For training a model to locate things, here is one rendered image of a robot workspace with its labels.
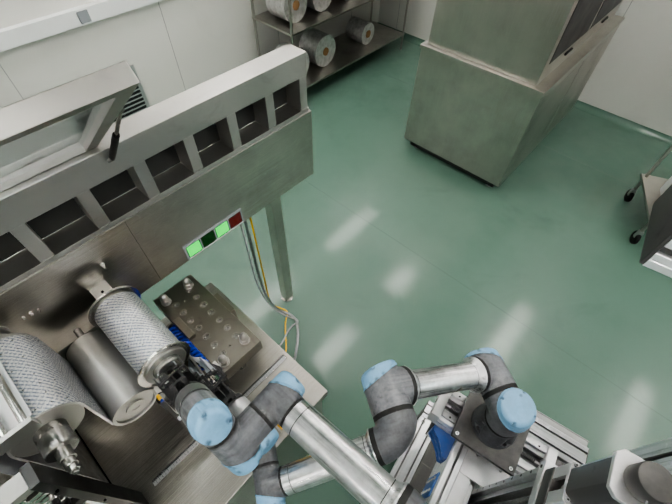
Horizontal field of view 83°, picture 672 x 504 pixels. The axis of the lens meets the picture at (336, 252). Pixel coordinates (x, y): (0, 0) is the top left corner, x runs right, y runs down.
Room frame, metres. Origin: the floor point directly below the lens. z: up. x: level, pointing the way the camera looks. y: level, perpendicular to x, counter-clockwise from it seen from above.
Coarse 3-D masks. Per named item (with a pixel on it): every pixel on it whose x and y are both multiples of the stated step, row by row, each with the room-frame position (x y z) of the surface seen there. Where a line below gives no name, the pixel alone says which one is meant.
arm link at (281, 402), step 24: (288, 384) 0.27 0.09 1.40; (264, 408) 0.22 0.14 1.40; (288, 408) 0.22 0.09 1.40; (312, 408) 0.23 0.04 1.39; (288, 432) 0.18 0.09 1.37; (312, 432) 0.18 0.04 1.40; (336, 432) 0.18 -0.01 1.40; (312, 456) 0.14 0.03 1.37; (336, 456) 0.14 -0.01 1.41; (360, 456) 0.14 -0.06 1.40; (360, 480) 0.10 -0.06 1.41; (384, 480) 0.10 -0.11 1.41
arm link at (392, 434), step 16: (384, 416) 0.27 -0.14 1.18; (400, 416) 0.27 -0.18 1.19; (368, 432) 0.24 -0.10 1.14; (384, 432) 0.23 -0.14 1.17; (400, 432) 0.23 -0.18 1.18; (368, 448) 0.20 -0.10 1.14; (384, 448) 0.20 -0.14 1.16; (400, 448) 0.20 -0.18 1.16; (272, 464) 0.17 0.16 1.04; (288, 464) 0.17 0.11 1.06; (304, 464) 0.16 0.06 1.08; (384, 464) 0.17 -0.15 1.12; (256, 480) 0.13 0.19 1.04; (272, 480) 0.13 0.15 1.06; (288, 480) 0.13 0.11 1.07; (304, 480) 0.13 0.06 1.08; (320, 480) 0.13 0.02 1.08; (256, 496) 0.09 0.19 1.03; (272, 496) 0.09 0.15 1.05
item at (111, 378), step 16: (96, 336) 0.45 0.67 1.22; (80, 352) 0.40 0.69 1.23; (96, 352) 0.40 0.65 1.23; (112, 352) 0.40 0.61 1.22; (80, 368) 0.36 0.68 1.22; (96, 368) 0.35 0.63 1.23; (112, 368) 0.35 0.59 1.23; (128, 368) 0.36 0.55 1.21; (96, 384) 0.31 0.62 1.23; (112, 384) 0.31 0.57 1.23; (128, 384) 0.31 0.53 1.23; (112, 400) 0.27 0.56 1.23; (128, 400) 0.27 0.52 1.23; (144, 400) 0.29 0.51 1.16; (112, 416) 0.24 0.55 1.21; (128, 416) 0.25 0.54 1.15
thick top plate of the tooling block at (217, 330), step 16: (176, 288) 0.73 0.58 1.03; (192, 288) 0.73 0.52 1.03; (160, 304) 0.66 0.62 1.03; (176, 304) 0.67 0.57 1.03; (192, 304) 0.67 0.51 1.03; (208, 304) 0.67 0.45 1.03; (192, 320) 0.61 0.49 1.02; (208, 320) 0.61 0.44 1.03; (224, 320) 0.61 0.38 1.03; (208, 336) 0.55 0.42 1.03; (224, 336) 0.55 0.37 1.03; (208, 352) 0.49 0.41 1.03; (224, 352) 0.49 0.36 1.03; (240, 352) 0.49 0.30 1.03; (256, 352) 0.52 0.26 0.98; (224, 368) 0.44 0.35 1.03
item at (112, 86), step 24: (96, 72) 0.46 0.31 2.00; (120, 72) 0.47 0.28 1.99; (48, 96) 0.41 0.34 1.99; (72, 96) 0.42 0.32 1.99; (96, 96) 0.43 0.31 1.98; (120, 96) 0.48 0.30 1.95; (0, 120) 0.36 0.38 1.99; (24, 120) 0.37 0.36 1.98; (48, 120) 0.39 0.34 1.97; (96, 120) 0.57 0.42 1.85; (120, 120) 0.61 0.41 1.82; (0, 144) 0.35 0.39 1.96; (96, 144) 0.71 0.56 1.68; (48, 168) 0.66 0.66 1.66; (0, 192) 0.58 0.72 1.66
